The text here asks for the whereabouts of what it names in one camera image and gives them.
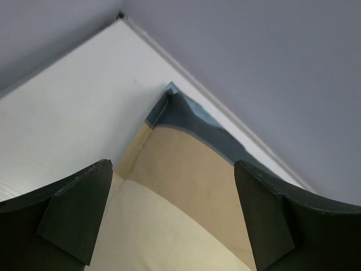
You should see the blue-grey fabric pillowcase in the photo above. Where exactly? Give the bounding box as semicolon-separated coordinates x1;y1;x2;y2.
146;82;276;176

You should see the aluminium back table rail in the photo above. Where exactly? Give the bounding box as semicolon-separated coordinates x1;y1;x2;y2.
116;11;316;193

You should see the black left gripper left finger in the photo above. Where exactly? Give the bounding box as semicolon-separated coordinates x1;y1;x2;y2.
1;159;113;270

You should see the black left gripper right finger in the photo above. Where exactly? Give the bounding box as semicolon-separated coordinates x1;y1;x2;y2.
234;160;360;270

